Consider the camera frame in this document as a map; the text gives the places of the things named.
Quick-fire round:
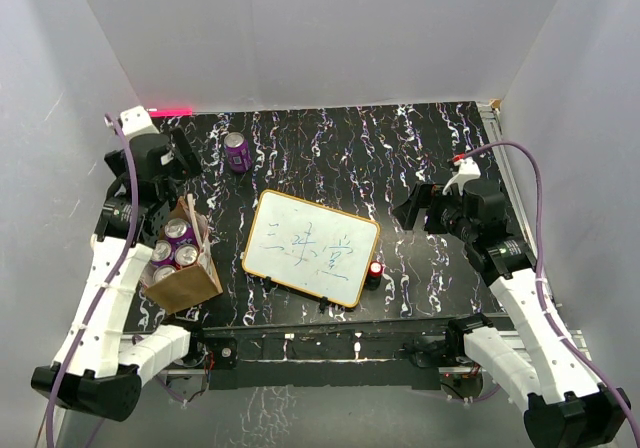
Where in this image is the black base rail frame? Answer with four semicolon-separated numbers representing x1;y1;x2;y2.
186;317;493;399

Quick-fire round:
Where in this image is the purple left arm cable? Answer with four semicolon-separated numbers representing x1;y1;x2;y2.
32;112;141;448

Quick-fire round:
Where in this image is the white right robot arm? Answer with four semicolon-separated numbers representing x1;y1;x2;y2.
392;179;630;447

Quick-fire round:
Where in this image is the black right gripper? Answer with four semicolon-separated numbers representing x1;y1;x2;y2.
392;182;476;243

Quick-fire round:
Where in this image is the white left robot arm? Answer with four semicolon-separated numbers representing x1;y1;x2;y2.
31;106;207;421

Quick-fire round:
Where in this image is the red light strip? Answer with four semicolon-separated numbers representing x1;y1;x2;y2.
147;108;193;118

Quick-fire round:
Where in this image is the brown canvas bag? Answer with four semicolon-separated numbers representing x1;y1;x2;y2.
140;194;223;315

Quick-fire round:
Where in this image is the yellow framed whiteboard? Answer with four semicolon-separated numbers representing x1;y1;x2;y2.
242;190;380;308

